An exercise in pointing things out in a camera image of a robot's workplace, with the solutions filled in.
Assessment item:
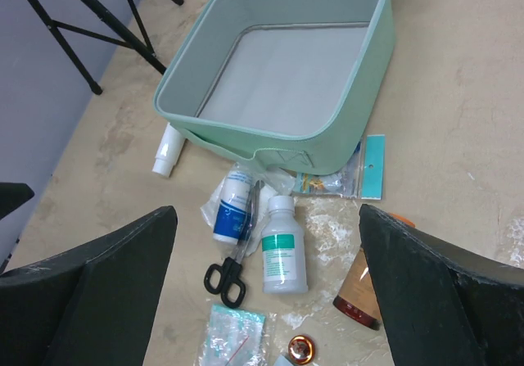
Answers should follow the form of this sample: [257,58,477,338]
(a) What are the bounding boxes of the blue white swab packet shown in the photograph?
[273,355,295,366]

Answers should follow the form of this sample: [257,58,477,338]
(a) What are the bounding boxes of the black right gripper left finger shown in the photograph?
[1,206,178,365]

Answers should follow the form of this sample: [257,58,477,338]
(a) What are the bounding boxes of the blue white bandage roll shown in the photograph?
[213,165,254,245]

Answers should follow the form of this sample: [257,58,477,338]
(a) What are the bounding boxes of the white green label bottle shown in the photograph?
[261,196,309,294]

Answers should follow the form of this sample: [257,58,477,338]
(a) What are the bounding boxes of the black handled scissors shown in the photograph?
[204,180,264,310]

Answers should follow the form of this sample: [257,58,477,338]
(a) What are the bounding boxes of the brown bottle orange cap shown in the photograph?
[332,212,417,332]

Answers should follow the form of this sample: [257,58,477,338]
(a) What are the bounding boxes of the white plastic tube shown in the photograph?
[151,124,185,178]

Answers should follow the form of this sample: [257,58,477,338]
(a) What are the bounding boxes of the mint green medicine case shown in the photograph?
[153,0,395,175]

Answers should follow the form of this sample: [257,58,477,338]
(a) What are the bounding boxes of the green dotted plaster packet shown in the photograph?
[194,304,266,366]

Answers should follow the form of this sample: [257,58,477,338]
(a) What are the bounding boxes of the teal header small packet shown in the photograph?
[293,134,386,201]

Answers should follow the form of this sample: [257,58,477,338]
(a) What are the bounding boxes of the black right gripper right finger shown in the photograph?
[359,204,523,365]

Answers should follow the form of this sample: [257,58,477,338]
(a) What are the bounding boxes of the black music stand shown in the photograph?
[7,0,185,96]

